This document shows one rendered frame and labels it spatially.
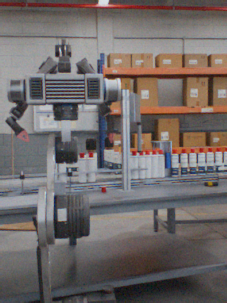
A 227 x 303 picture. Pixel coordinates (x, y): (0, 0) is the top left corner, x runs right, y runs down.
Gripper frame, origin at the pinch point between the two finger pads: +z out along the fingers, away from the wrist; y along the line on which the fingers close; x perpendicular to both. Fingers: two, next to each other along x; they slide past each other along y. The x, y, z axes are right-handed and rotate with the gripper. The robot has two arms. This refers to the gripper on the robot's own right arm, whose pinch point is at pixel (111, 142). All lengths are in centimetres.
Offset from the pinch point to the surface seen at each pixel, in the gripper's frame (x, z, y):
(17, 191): 21, 27, 70
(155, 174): 19.4, 23.6, -26.0
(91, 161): 19.2, 11.5, 21.1
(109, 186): 22.1, 29.2, 9.6
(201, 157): 19, 14, -65
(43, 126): -419, -14, -13
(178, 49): -382, -151, -269
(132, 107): 33.3, -23.6, -3.9
